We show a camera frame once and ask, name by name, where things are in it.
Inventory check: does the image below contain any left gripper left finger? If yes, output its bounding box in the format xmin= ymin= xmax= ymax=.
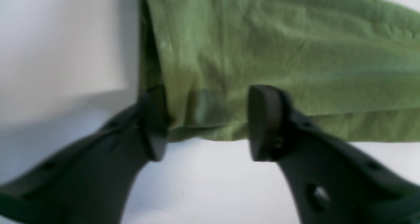
xmin=0 ymin=85 xmax=169 ymax=224

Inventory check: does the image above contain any olive green T-shirt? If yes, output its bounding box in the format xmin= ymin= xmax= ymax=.
xmin=139 ymin=0 xmax=420 ymax=142

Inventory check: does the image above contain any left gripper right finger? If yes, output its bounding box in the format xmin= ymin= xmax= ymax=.
xmin=247 ymin=85 xmax=420 ymax=224

